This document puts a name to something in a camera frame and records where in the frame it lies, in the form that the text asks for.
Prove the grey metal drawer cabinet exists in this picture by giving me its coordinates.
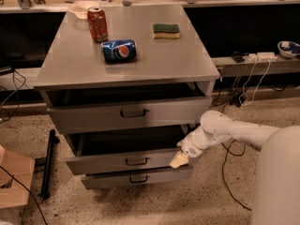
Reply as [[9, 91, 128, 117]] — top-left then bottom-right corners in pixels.
[[33, 4, 221, 190]]

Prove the black floor cable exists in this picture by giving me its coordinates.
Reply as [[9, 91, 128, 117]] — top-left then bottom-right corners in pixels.
[[220, 103, 253, 212]]

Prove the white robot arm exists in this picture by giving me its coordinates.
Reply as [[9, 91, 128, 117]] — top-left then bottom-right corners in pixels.
[[170, 111, 300, 225]]

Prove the white cable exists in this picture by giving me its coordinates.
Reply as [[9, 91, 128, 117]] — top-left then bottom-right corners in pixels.
[[238, 59, 272, 107]]

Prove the blue white bowl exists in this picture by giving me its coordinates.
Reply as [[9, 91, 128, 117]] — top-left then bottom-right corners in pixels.
[[277, 41, 300, 58]]

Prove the white power strip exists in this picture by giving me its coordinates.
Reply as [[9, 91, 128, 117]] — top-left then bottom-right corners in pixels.
[[248, 52, 278, 62]]

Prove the red soda can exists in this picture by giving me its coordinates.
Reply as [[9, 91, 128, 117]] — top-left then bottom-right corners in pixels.
[[87, 6, 108, 43]]

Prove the blue pepsi can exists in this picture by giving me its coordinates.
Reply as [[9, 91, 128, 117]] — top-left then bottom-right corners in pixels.
[[101, 39, 137, 62]]

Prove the cardboard box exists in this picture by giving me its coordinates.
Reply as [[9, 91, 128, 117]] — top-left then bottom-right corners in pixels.
[[0, 143, 36, 225]]

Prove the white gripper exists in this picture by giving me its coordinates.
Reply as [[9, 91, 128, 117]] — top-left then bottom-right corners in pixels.
[[170, 127, 213, 169]]

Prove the black cable at left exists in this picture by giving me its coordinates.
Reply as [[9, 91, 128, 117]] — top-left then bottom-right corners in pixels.
[[0, 58, 28, 124]]

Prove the white plate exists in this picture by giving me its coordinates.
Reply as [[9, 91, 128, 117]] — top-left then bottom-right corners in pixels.
[[67, 1, 98, 20]]

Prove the black pole on floor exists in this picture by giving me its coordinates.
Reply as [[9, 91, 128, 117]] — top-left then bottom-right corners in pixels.
[[40, 129, 60, 201]]

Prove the grey drawer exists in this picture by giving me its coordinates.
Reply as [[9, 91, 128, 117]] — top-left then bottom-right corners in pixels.
[[49, 97, 212, 134], [82, 165, 193, 189], [67, 129, 185, 175]]

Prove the black remote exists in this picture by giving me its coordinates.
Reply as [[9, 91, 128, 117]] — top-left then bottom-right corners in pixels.
[[231, 52, 245, 63]]

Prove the green yellow sponge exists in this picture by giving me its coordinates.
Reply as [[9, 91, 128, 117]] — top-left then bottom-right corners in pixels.
[[153, 23, 180, 39]]

